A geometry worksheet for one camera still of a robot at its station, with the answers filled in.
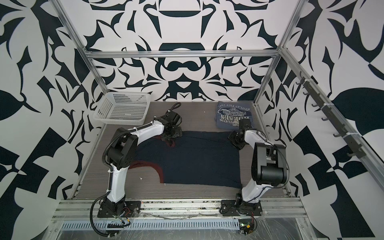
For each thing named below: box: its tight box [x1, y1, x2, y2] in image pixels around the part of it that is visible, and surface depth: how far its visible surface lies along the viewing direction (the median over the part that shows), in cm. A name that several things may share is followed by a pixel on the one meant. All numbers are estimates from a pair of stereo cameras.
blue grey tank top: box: [214, 100, 254, 129], surface depth 113 cm
